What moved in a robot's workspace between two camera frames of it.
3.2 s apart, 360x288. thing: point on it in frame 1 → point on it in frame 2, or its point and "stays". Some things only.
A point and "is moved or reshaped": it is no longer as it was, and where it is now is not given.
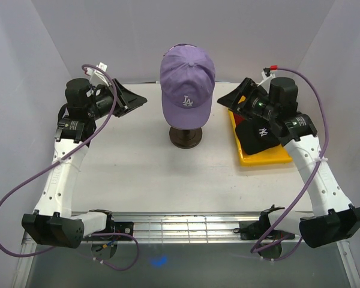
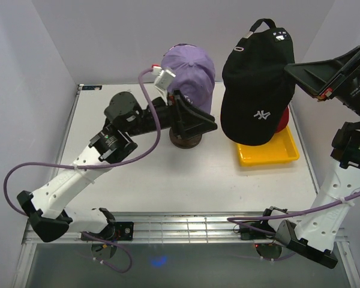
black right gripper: [246, 88] → [317, 77]
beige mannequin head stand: [185, 138] stays
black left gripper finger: [126, 99] → [189, 121]
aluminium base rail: [187, 227] stays
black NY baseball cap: [256, 135] is moved or reshaped
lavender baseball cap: [187, 77] stays
